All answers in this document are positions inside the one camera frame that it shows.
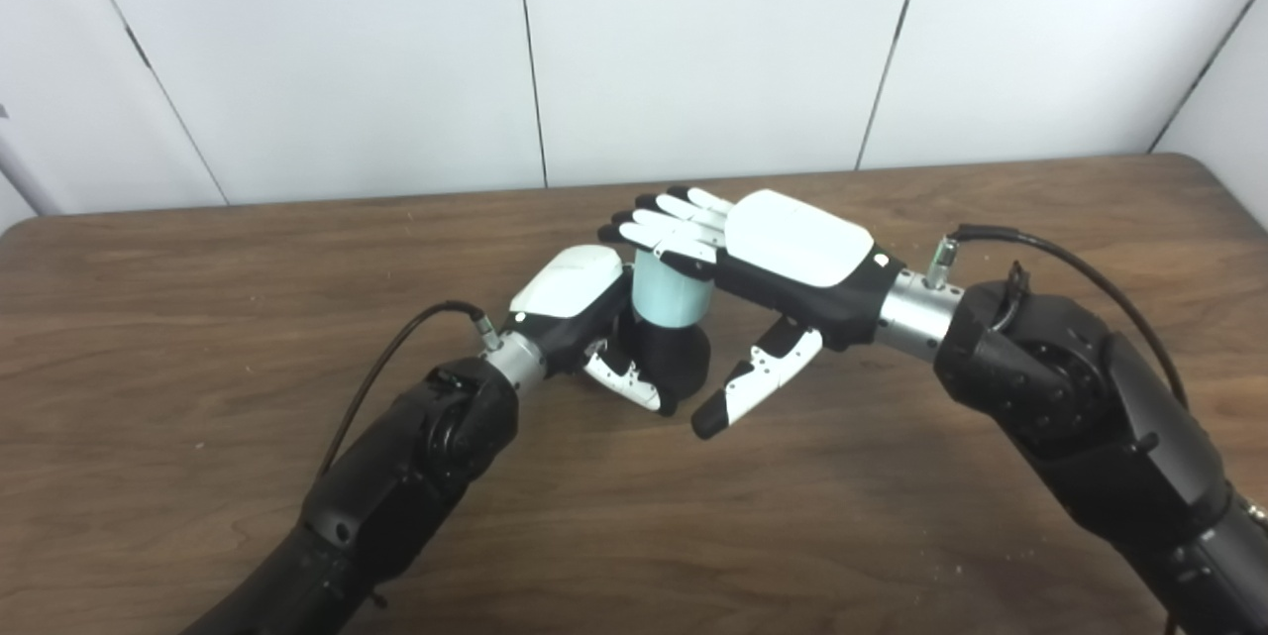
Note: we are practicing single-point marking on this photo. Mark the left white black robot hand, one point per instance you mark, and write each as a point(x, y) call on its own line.
point(570, 283)

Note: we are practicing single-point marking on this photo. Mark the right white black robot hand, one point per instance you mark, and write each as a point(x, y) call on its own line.
point(792, 239)

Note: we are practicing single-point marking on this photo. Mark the black flared nozzle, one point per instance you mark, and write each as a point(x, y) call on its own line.
point(674, 358)

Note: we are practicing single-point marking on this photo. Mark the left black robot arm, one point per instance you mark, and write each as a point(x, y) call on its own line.
point(406, 476)

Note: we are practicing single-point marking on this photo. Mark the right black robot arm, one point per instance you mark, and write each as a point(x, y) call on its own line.
point(1090, 407)

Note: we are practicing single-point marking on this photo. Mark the white wall corner post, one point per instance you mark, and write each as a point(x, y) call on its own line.
point(25, 179)

